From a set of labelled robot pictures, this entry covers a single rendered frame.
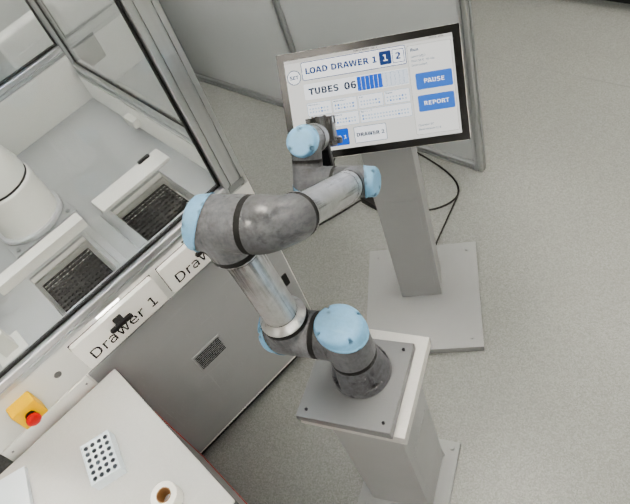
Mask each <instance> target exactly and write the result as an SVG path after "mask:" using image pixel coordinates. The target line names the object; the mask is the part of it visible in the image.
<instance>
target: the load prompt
mask: <svg viewBox="0 0 630 504"><path fill-rule="evenodd" d="M403 64H407V59H406V50H405V44H404V45H398V46H393V47H387V48H381V49H375V50H370V51H364V52H358V53H353V54H347V55H341V56H336V57H330V58H324V59H319V60H313V61H307V62H302V63H300V66H301V73H302V80H303V81H308V80H314V79H320V78H326V77H332V76H338V75H344V74H350V73H356V72H361V71H367V70H373V69H379V68H385V67H391V66H397V65H403Z"/></svg>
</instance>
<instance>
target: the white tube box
mask: <svg viewBox="0 0 630 504"><path fill-rule="evenodd" d="M80 450H81V453H82V457H83V460H84V463H85V467H86V470H87V473H88V477H89V480H90V483H91V486H92V487H94V488H95V489H97V490H101V489H102V488H104V487H105V486H107V485H109V484H110V483H112V482H113V481H115V480H116V479H118V478H119V477H121V476H123V475H124V474H126V473H127V470H126V467H125V464H124V461H123V458H122V455H121V452H120V449H119V447H118V444H117V441H116V438H115V435H114V434H113V433H111V432H110V431H109V430H108V429H107V430H106V431H104V432H103V433H101V434H99V435H98V436H96V437H95V438H93V439H91V440H90V441H88V442H87V443H85V444H84V445H82V446H80Z"/></svg>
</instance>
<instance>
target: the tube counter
mask: <svg viewBox="0 0 630 504"><path fill-rule="evenodd" d="M342 81H343V88H344V94H349V93H355V92H362V91H368V90H374V89H380V88H387V87H393V86H399V85H405V84H409V76H408V68H402V69H396V70H390V71H384V72H378V73H372V74H366V75H360V76H354V77H348V78H342Z"/></svg>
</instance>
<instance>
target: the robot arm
mask: <svg viewBox="0 0 630 504"><path fill-rule="evenodd" d="M332 117H333V121H334V122H333V121H332ZM305 121H306V124H302V125H299V126H297V127H295V128H294V129H292V130H291V131H290V132H289V134H288V136H287V139H286V145H287V148H288V150H289V151H290V153H291V158H292V171H293V191H292V192H289V193H286V194H283V195H265V194H216V193H214V192H211V193H209V194H198V195H196V196H194V197H193V198H192V199H191V200H190V201H189V202H188V204H187V205H186V207H185V210H184V213H183V216H182V226H181V233H182V238H183V241H184V244H185V245H186V247H187V248H188V249H190V250H192V251H195V252H200V251H201V252H204V253H206V254H207V255H208V257H209V258H210V259H211V261H212V262H213V263H214V264H215V265H216V266H217V267H219V268H221V269H226V270H228V272H229V273H230V274H231V276H232V277H233V278H234V280H235V281H236V283H237V284H238V285H239V287H240V288H241V290H242V291H243V292H244V294H245V295H246V297H247V298H248V299H249V301H250V302H251V304H252V305H253V306H254V308H255V309H256V311H257V312H258V313H259V315H260V318H259V321H258V333H259V341H260V343H261V345H262V346H263V347H264V349H266V350H267V351H269V352H271V353H275V354H277V355H290V356H297V357H305V358H312V359H319V360H326V361H330V362H331V364H332V378H333V381H334V384H335V385H336V387H337V389H338V390H339V391H340V392H341V393H342V394H343V395H345V396H346V397H349V398H352V399H367V398H370V397H373V396H375V395H376V394H378V393H379V392H381V391H382V390H383V389H384V388H385V387H386V385H387V384H388V382H389V380H390V377H391V372H392V367H391V362H390V360H389V358H388V355H387V354H386V352H385V351H384V350H383V349H382V348H381V347H379V346H378V345H376V344H375V343H374V341H373V338H372V336H371V334H370V331H369V328H368V325H367V323H366V321H365V319H364V318H363V317H362V315H361V314H360V312H359V311H358V310H356V309H355V308H353V307H352V306H349V305H346V304H333V305H330V306H329V307H328V308H324V309H322V310H321V311H319V310H309V309H307V308H306V306H305V304H304V303H303V301H302V300H301V299H299V298H298V297H296V296H293V295H291V294H290V292H289V291H288V289H287V288H286V286H285V284H284V283H283V281H282V280H281V278H280V276H279V275H278V273H277V272H276V270H275V268H274V267H273V265H272V263H271V262H270V260H269V259H268V257H267V255H266V254H270V253H274V252H277V251H280V250H283V249H285V248H288V247H290V246H293V245H295V244H297V243H299V242H301V241H303V240H304V239H306V238H308V237H309V236H311V235H312V234H313V233H314V232H315V231H316V230H317V228H318V226H319V224H320V223H321V222H323V221H324V220H326V219H327V218H329V217H330V216H332V215H333V214H335V213H337V212H338V211H340V210H341V209H343V208H344V207H346V206H347V205H349V204H351V203H352V202H354V201H355V200H357V199H358V198H360V197H365V198H368V197H376V196H377V195H378V194H379V192H380V188H381V174H380V171H379V169H378V168H377V167H375V166H365V165H363V166H335V163H334V159H333V155H332V151H331V146H336V145H338V143H343V139H342V137H339V136H337V132H336V126H335V123H336V121H335V115H331V116H326V115H323V116H320V117H317V116H316V117H311V118H310V119H305Z"/></svg>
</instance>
